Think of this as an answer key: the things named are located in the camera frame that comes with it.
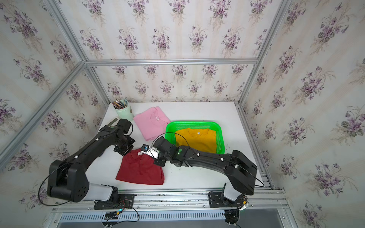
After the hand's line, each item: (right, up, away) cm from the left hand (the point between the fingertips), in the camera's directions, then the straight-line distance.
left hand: (135, 149), depth 84 cm
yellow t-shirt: (+39, +5, +7) cm, 40 cm away
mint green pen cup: (-13, +24, +13) cm, 30 cm away
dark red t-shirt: (+2, -10, -2) cm, 11 cm away
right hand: (+13, -1, -7) cm, 15 cm away
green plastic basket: (+21, +13, +11) cm, 26 cm away
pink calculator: (-23, +15, +19) cm, 33 cm away
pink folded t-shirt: (+6, +15, +19) cm, 25 cm away
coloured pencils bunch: (-18, +28, +17) cm, 37 cm away
